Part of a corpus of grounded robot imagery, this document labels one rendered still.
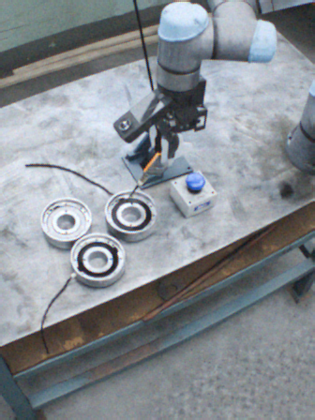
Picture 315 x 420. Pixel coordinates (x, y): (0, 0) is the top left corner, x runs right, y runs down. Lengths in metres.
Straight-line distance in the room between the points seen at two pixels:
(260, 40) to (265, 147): 0.50
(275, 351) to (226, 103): 0.92
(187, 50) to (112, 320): 0.70
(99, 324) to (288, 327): 0.88
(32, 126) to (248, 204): 0.55
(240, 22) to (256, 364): 1.30
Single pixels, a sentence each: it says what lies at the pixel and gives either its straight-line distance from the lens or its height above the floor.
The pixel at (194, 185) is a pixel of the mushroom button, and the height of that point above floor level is 0.87.
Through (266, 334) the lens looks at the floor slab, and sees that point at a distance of 1.98.
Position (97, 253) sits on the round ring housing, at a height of 0.82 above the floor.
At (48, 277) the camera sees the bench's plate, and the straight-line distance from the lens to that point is 1.11.
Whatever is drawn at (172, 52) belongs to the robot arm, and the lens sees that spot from 0.89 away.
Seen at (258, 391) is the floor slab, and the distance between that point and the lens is 1.90.
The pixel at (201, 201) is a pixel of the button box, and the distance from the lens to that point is 1.16.
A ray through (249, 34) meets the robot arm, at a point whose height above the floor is 1.26.
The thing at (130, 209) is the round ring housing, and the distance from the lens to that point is 1.17.
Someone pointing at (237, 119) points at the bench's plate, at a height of 0.80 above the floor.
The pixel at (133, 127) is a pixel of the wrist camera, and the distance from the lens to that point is 0.98.
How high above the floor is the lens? 1.77
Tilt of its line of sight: 54 degrees down
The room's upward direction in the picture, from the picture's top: 6 degrees clockwise
